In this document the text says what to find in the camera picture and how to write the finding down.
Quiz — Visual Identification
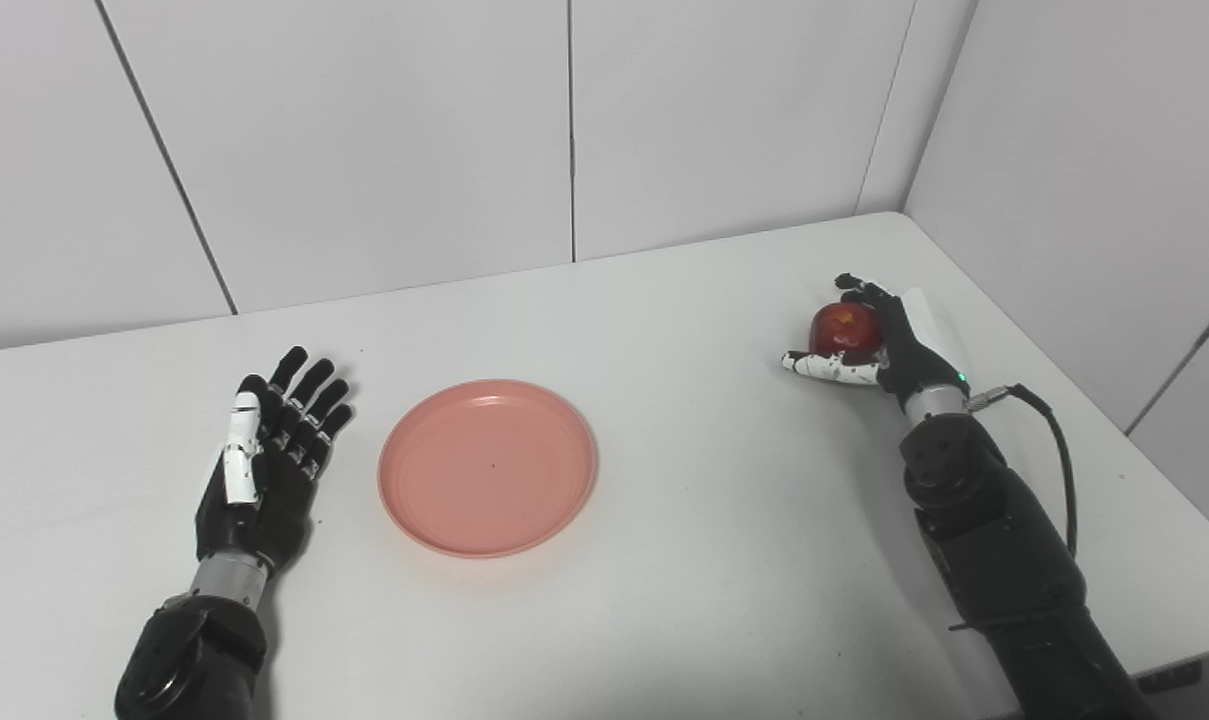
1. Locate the red apple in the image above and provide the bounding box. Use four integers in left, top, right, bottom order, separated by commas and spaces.
810, 302, 885, 359

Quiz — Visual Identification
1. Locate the black table frame part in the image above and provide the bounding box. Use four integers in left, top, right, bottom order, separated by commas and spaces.
1139, 662, 1205, 696

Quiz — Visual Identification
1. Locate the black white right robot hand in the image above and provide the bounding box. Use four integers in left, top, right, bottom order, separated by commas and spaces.
781, 272, 970, 413

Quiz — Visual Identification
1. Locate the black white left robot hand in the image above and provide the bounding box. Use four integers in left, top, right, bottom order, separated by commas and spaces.
195, 346, 355, 576

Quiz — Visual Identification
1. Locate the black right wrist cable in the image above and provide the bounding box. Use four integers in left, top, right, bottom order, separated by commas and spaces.
967, 384, 1079, 561

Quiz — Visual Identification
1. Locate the pink round plate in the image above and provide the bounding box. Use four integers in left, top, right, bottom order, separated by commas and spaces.
378, 379, 599, 559

